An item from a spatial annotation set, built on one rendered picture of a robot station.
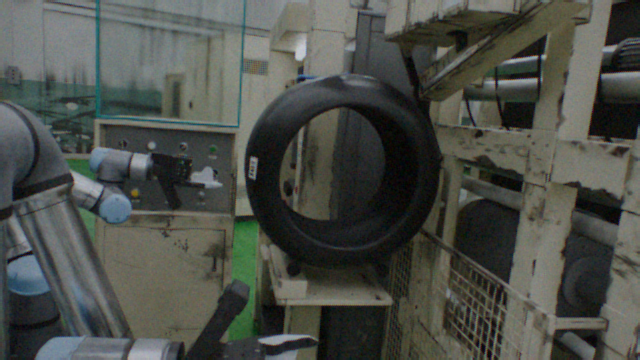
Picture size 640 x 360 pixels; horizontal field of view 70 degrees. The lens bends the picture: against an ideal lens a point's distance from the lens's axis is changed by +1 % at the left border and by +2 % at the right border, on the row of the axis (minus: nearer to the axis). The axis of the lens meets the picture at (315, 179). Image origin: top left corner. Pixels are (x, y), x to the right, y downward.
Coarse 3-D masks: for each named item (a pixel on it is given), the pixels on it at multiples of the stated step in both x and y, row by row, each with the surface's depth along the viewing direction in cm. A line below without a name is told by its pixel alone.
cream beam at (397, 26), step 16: (400, 0) 148; (416, 0) 135; (432, 0) 124; (464, 0) 107; (480, 0) 106; (496, 0) 107; (512, 0) 107; (400, 16) 148; (416, 16) 135; (432, 16) 124; (448, 16) 115; (464, 16) 113; (480, 16) 112; (496, 16) 111; (512, 16) 109; (384, 32) 162; (400, 32) 148; (416, 32) 141; (432, 32) 139; (448, 32) 136
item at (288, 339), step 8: (272, 336) 65; (280, 336) 65; (288, 336) 65; (296, 336) 65; (304, 336) 66; (264, 344) 62; (272, 344) 62; (280, 344) 62; (288, 344) 64; (296, 344) 64; (304, 344) 65; (312, 344) 66; (272, 352) 62; (280, 352) 63; (288, 352) 65; (296, 352) 66
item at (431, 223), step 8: (440, 176) 171; (440, 184) 172; (440, 192) 173; (440, 200) 173; (432, 208) 173; (432, 216) 174; (424, 224) 174; (432, 224) 174; (432, 232) 175; (416, 240) 174; (424, 240) 175
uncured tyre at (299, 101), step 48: (288, 96) 127; (336, 96) 125; (384, 96) 128; (288, 144) 125; (384, 144) 160; (432, 144) 134; (384, 192) 163; (432, 192) 136; (288, 240) 130; (336, 240) 160; (384, 240) 135
